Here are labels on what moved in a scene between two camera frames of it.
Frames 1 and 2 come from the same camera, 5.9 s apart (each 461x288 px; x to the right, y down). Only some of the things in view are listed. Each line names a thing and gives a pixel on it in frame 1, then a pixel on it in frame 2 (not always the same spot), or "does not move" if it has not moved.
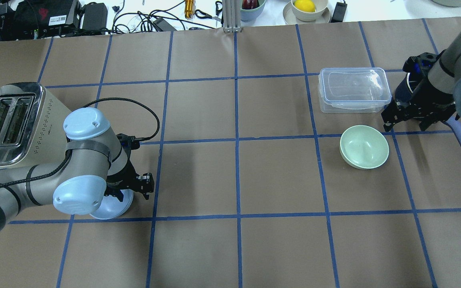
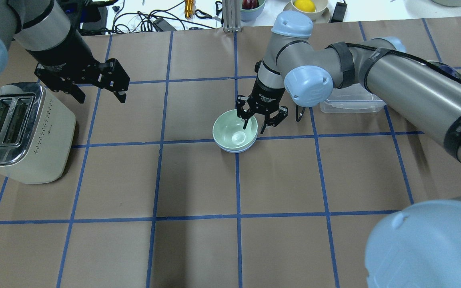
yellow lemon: (305, 5) does not move
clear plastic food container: (353, 90) does not move
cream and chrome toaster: (22, 126) does not move
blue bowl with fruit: (250, 9) does not move
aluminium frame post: (231, 13) does not move
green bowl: (363, 147) → (228, 130)
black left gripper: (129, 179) → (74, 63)
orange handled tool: (189, 9) does not move
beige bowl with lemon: (320, 7) does not move
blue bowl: (111, 207) → (237, 151)
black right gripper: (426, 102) → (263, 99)
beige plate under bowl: (289, 18) does not move
